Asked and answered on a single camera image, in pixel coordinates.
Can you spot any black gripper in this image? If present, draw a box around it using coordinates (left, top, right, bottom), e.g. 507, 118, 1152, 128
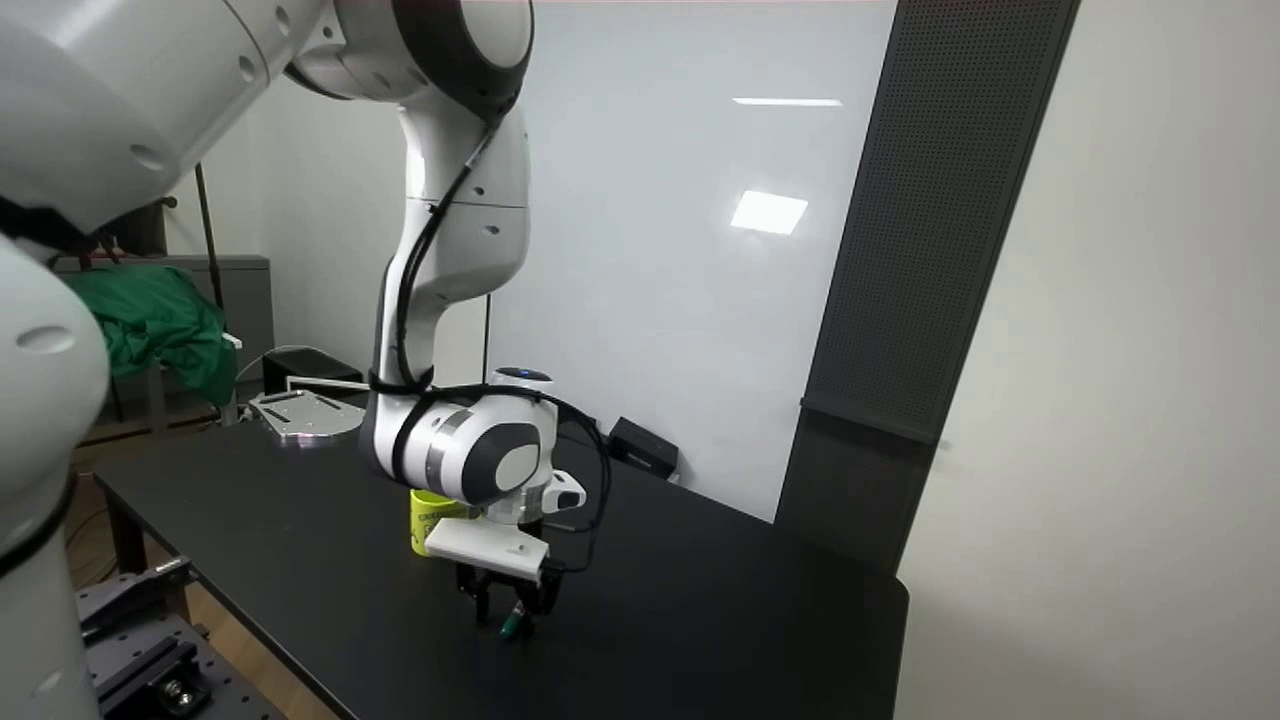
453, 564, 562, 625

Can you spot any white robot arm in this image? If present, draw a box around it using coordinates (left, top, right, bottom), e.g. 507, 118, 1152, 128
0, 0, 584, 720

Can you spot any yellow-green mug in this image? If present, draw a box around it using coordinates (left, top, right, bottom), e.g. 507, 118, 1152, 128
406, 487, 453, 554

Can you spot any black whiteboard eraser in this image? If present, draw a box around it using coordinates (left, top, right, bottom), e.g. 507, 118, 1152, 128
607, 414, 678, 476

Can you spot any white plastic device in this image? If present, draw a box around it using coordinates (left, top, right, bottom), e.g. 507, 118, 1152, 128
253, 386, 363, 446

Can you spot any green cloth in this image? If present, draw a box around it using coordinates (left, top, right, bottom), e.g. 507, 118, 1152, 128
69, 264, 237, 406

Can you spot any white whiteboard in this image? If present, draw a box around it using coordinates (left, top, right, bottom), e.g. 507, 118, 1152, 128
490, 0, 898, 520

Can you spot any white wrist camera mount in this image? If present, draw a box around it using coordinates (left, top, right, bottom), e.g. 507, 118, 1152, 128
422, 517, 548, 582

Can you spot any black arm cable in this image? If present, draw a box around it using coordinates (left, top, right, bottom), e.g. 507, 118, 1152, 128
370, 104, 615, 578

